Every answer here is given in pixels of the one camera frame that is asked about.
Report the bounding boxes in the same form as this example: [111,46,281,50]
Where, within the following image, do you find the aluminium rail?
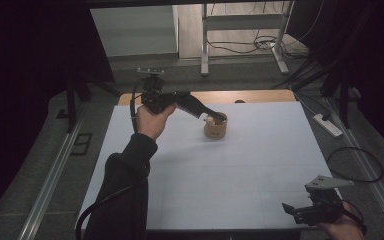
[17,103,88,240]
[323,97,384,240]

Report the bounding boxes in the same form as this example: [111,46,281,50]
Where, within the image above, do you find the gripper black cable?
[341,199,368,236]
[74,78,152,240]

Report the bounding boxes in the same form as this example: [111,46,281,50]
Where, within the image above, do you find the white foam board mat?
[79,101,334,231]

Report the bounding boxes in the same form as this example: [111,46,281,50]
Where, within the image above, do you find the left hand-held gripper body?
[136,67,181,115]

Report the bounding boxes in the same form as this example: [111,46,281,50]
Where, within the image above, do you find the black metal stand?
[55,74,121,134]
[289,56,363,130]

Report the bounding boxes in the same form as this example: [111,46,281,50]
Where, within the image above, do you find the black kitchen knife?
[175,94,228,123]

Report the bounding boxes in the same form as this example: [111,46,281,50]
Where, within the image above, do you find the person's right hand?
[315,201,368,240]

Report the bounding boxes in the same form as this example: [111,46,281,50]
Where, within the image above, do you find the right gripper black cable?
[341,199,368,236]

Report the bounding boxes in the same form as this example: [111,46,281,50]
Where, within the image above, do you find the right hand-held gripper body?
[293,174,355,227]

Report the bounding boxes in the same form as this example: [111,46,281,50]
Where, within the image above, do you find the white power strip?
[313,113,344,139]

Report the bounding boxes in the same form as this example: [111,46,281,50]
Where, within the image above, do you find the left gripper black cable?
[74,78,152,240]

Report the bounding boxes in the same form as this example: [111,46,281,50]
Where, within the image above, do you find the person's left hand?
[135,102,178,142]

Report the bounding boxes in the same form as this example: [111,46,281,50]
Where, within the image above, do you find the black looped cable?
[325,146,384,184]

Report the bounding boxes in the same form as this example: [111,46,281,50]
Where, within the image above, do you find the grey panel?
[89,4,180,58]

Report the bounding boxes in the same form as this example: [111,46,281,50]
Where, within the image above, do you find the tangled black floor cables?
[206,0,324,61]

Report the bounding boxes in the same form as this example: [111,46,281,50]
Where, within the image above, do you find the white metal desk frame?
[200,0,296,77]

